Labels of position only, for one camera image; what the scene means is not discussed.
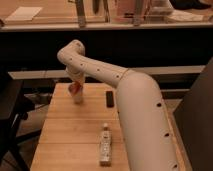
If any black office chair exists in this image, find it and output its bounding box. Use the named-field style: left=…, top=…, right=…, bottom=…
left=0, top=70, right=41, bottom=171

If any white remote control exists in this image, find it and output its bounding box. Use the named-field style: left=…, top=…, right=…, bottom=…
left=99, top=123, right=112, bottom=166

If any small black rectangular block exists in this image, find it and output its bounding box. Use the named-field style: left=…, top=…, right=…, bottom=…
left=106, top=91, right=114, bottom=108

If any dark panel at right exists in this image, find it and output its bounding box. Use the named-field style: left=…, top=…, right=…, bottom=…
left=174, top=57, right=213, bottom=171

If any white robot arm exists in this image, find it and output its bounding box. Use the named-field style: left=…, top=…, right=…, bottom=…
left=57, top=40, right=180, bottom=171

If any white paper sheet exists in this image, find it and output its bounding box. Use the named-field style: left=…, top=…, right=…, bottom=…
left=6, top=6, right=42, bottom=21

